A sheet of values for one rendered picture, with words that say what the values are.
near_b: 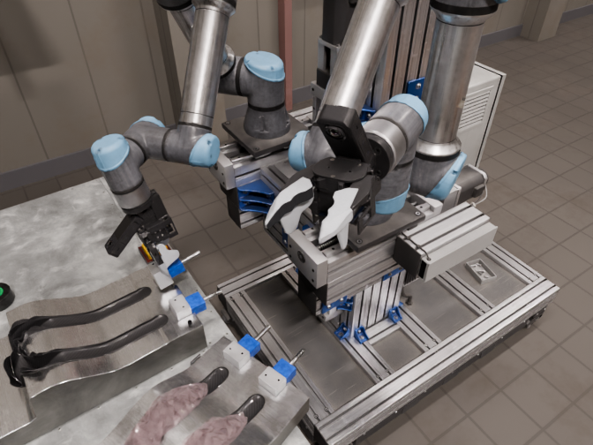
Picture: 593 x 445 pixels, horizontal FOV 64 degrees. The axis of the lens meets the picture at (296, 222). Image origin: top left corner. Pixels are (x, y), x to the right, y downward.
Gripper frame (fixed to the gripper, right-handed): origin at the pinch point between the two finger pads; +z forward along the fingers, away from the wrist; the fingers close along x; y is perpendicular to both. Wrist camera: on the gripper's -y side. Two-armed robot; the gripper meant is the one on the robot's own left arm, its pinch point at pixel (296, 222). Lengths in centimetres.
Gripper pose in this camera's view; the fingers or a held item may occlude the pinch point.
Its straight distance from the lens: 53.5
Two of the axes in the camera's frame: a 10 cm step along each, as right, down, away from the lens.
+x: -8.5, -2.3, 4.8
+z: -5.1, 5.6, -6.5
